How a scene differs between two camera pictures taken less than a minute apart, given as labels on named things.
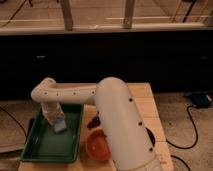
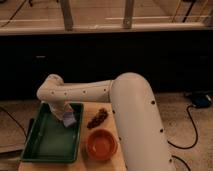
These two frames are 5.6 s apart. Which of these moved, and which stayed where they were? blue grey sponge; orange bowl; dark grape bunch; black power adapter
Moved: blue grey sponge
Stayed: orange bowl; dark grape bunch; black power adapter
